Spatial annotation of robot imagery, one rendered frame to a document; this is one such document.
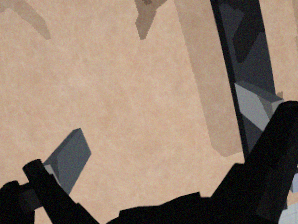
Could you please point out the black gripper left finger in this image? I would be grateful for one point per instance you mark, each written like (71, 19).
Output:
(64, 165)

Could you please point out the dark grey long bar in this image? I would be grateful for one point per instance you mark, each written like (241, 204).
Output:
(244, 45)

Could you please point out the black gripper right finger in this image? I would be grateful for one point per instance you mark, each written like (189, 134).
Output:
(261, 184)

